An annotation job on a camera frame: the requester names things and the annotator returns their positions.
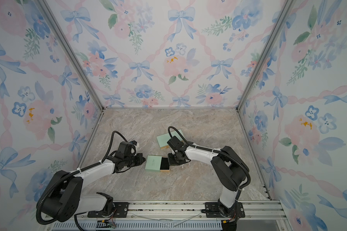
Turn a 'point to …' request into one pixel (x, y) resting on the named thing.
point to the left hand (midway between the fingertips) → (146, 158)
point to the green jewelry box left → (163, 139)
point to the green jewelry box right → (176, 134)
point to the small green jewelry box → (153, 163)
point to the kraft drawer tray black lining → (165, 166)
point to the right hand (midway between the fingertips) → (171, 162)
